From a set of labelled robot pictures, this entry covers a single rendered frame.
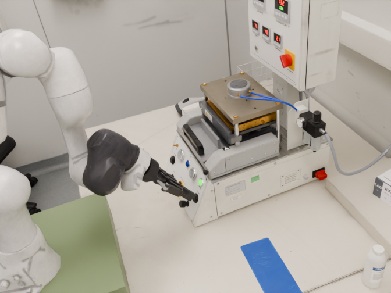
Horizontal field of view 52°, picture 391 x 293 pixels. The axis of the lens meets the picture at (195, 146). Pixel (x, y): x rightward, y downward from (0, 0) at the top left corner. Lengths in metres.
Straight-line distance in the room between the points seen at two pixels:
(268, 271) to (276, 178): 0.33
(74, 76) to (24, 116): 1.95
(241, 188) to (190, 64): 1.74
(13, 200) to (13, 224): 0.12
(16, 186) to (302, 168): 0.94
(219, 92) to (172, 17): 1.50
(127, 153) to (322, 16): 0.67
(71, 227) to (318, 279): 0.77
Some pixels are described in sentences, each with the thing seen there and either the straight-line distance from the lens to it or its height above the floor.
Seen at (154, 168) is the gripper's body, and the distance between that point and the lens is 1.22.
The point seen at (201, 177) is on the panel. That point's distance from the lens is 1.36.
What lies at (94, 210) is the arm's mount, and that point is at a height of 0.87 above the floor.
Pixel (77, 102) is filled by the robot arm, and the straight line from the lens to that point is 1.06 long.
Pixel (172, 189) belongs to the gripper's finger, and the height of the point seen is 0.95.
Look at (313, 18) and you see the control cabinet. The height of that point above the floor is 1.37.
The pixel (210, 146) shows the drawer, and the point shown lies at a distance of 1.38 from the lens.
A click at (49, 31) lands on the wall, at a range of 2.75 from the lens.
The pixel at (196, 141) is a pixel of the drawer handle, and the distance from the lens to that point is 1.34.
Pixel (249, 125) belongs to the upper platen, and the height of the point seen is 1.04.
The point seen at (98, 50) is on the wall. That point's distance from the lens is 2.81.
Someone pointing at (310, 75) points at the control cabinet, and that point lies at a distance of 1.29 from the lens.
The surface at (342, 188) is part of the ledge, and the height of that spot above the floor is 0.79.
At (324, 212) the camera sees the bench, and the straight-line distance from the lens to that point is 1.46.
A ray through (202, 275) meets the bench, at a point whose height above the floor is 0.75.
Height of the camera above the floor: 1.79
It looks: 36 degrees down
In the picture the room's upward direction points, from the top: 8 degrees counter-clockwise
